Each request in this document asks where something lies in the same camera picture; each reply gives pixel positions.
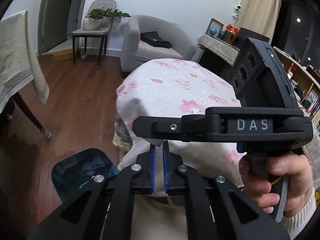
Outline person's right hand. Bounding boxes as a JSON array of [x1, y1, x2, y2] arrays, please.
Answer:
[[239, 152, 313, 218]]

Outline white knit sweater sleeve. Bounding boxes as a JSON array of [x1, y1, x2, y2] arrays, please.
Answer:
[[280, 189, 316, 239]]

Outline dark wooden table leg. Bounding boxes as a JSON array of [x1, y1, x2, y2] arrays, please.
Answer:
[[12, 92, 52, 139]]

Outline pink floral tablecloth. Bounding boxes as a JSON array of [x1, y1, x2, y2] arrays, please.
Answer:
[[115, 58, 247, 198]]

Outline framed globe picture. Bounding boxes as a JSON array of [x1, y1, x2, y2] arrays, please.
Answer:
[[205, 18, 224, 38]]

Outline wooden bookshelf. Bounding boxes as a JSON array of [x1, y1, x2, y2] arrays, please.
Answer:
[[273, 47, 319, 134]]

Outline white security camera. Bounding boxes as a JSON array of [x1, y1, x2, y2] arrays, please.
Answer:
[[233, 4, 242, 20]]

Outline beige lace sideboard runner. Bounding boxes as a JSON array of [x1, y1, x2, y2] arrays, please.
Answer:
[[197, 34, 239, 66]]

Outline beige curtain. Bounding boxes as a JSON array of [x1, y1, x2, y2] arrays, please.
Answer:
[[235, 0, 281, 41]]

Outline potted green plant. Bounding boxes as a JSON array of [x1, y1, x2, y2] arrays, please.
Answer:
[[82, 8, 131, 30]]

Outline dark teal trash bin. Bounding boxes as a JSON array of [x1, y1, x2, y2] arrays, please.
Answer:
[[51, 148, 119, 202]]

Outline red orange ornament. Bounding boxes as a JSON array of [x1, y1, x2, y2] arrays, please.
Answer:
[[226, 24, 239, 35]]

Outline grey chair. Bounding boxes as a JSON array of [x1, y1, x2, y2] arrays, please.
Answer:
[[71, 0, 117, 65]]

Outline dark grey door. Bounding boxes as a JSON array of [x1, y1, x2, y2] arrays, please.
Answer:
[[37, 0, 84, 55]]

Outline beige fringed tablecloth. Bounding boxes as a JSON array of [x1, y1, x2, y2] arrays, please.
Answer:
[[1, 10, 49, 111]]

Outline grey armchair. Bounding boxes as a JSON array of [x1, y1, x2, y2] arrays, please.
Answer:
[[120, 15, 196, 73]]

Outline black monitor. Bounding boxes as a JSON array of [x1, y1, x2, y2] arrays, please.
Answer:
[[233, 27, 270, 49]]

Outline black bag on armchair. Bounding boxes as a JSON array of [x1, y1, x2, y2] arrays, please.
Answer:
[[140, 31, 172, 49]]

